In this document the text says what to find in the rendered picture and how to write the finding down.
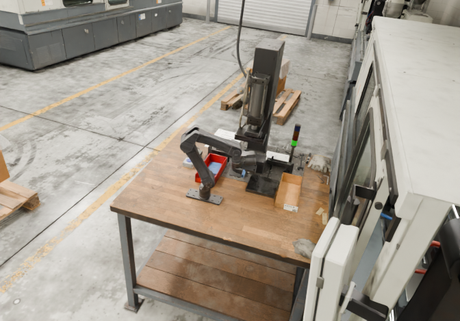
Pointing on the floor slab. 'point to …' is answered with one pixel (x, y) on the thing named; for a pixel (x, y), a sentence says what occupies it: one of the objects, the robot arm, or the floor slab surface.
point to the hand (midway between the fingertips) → (237, 174)
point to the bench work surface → (219, 242)
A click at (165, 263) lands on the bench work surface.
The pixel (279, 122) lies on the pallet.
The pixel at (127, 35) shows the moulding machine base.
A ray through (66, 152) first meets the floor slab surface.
